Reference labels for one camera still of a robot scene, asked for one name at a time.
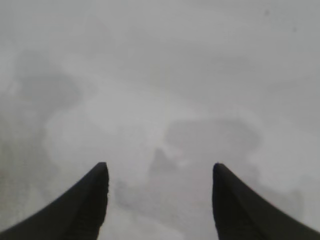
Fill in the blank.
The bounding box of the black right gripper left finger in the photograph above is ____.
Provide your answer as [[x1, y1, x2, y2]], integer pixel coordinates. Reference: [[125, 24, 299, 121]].
[[0, 161, 110, 240]]

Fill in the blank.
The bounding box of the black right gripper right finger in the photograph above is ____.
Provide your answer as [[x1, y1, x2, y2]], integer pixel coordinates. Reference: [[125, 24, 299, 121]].
[[212, 162, 320, 240]]

